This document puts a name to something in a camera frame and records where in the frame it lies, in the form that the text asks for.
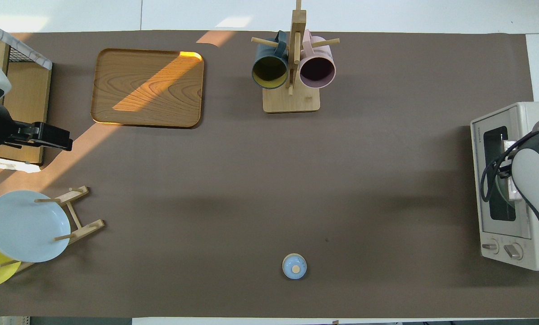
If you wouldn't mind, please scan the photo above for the white toaster oven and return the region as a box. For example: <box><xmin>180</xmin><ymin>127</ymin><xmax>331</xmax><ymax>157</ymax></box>
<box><xmin>470</xmin><ymin>102</ymin><xmax>539</xmax><ymax>271</ymax></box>

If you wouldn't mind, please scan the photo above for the wooden base board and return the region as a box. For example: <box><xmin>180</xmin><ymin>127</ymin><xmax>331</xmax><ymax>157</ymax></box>
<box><xmin>0</xmin><ymin>63</ymin><xmax>52</xmax><ymax>165</ymax></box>

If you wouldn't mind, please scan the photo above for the white checked cloth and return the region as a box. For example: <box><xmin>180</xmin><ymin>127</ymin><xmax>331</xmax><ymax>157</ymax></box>
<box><xmin>0</xmin><ymin>17</ymin><xmax>53</xmax><ymax>70</ymax></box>

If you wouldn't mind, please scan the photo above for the light blue plate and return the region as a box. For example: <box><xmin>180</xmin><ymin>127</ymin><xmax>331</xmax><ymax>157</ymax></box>
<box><xmin>0</xmin><ymin>190</ymin><xmax>71</xmax><ymax>263</ymax></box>

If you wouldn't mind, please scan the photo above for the wooden plate rack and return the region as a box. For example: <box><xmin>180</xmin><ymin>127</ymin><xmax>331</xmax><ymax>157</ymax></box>
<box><xmin>0</xmin><ymin>186</ymin><xmax>105</xmax><ymax>274</ymax></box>

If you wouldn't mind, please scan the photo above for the wooden tray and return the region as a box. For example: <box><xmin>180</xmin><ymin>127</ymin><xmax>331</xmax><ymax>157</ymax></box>
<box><xmin>90</xmin><ymin>48</ymin><xmax>205</xmax><ymax>129</ymax></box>

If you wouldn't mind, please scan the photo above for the brown table mat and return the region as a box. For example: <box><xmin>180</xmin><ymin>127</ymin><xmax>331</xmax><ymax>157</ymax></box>
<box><xmin>0</xmin><ymin>31</ymin><xmax>539</xmax><ymax>319</ymax></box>

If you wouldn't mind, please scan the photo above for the dark blue mug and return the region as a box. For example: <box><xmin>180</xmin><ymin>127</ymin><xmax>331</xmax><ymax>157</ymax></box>
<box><xmin>251</xmin><ymin>31</ymin><xmax>290</xmax><ymax>90</ymax></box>

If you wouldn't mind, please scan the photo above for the wooden mug rack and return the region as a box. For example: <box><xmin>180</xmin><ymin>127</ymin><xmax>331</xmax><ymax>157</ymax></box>
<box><xmin>251</xmin><ymin>0</ymin><xmax>341</xmax><ymax>113</ymax></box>

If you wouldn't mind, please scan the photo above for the pink mug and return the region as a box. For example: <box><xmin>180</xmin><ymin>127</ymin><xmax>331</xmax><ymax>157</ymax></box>
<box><xmin>299</xmin><ymin>30</ymin><xmax>337</xmax><ymax>89</ymax></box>

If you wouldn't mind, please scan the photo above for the black wire basket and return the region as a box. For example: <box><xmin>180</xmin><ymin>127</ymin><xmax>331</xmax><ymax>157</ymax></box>
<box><xmin>0</xmin><ymin>18</ymin><xmax>53</xmax><ymax>174</ymax></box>

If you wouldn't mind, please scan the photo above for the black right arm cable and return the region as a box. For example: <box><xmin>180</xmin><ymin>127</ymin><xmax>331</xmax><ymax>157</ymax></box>
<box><xmin>480</xmin><ymin>127</ymin><xmax>539</xmax><ymax>204</ymax></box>

